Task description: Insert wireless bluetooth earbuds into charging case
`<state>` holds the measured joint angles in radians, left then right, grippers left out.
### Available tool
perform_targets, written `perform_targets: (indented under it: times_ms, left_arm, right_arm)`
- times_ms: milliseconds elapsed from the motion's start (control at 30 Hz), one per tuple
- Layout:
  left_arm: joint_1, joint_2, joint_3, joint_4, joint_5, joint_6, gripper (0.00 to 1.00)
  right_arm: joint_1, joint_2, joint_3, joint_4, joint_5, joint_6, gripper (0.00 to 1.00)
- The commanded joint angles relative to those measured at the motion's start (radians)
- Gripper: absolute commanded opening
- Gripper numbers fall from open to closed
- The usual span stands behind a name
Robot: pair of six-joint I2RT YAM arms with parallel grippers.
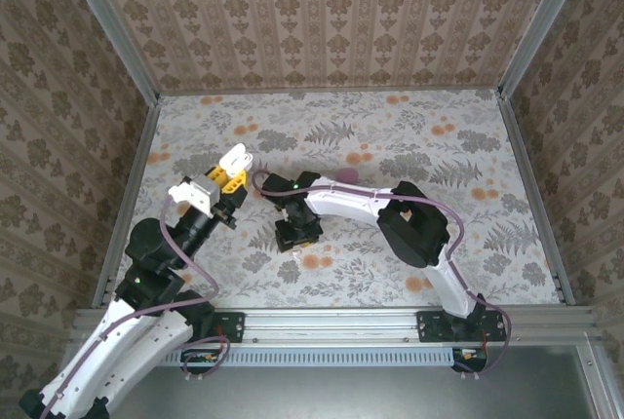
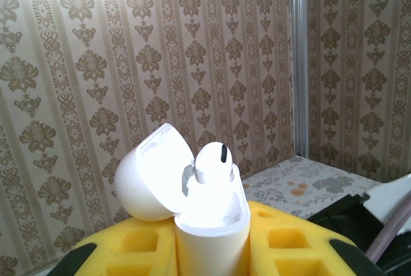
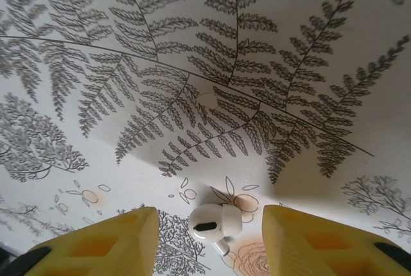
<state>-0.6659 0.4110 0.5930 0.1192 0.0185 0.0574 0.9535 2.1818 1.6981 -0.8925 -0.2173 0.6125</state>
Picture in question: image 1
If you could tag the white earbud charging case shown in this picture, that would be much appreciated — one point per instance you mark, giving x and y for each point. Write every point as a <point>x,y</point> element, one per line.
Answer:
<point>236,158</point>

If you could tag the pink earbud charging case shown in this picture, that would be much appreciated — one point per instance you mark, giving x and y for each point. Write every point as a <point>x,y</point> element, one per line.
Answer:
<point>348,175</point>

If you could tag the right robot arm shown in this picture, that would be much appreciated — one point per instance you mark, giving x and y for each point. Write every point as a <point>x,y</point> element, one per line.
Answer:
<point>414,229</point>

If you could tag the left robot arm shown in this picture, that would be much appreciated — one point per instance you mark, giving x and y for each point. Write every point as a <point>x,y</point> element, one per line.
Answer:
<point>127,355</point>

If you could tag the floral patterned table mat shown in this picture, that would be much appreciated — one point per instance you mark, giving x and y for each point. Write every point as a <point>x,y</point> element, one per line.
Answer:
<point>390,136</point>

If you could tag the grey metal panel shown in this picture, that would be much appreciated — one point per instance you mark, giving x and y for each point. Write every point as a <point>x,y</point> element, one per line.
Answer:
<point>331,394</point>

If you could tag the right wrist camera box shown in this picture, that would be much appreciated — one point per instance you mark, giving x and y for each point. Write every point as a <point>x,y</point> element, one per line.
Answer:
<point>282,215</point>

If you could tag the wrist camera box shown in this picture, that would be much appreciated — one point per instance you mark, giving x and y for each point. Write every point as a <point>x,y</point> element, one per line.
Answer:
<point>195,195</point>
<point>282,215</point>

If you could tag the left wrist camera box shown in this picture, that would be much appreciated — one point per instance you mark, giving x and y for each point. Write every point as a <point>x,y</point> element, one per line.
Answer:
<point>195,195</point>

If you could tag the aluminium table side rail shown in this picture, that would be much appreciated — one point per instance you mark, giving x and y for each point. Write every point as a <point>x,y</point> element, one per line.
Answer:
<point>141,161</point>
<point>524,161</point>

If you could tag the aluminium mounting rail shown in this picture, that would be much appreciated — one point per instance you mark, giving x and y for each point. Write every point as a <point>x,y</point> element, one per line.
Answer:
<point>331,324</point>

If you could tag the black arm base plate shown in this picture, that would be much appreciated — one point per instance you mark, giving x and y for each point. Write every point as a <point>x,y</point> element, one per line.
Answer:
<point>431,326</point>
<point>234,326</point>

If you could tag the aluminium frame post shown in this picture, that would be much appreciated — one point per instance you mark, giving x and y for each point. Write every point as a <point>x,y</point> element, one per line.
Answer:
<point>541,24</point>
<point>112,29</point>

